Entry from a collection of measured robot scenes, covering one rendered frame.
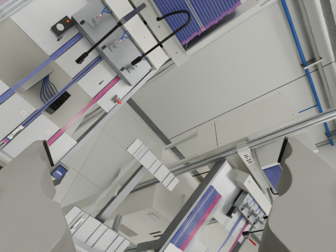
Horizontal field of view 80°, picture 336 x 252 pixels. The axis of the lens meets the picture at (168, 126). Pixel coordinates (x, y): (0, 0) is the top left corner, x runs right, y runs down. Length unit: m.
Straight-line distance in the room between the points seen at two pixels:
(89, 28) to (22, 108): 0.39
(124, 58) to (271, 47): 2.01
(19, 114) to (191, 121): 2.40
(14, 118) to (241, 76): 2.35
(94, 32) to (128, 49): 0.14
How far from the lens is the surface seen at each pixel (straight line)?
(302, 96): 3.10
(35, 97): 1.28
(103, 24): 0.93
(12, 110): 0.94
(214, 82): 2.70
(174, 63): 1.04
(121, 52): 0.92
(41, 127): 0.94
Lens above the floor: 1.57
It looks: 25 degrees down
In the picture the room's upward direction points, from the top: 63 degrees clockwise
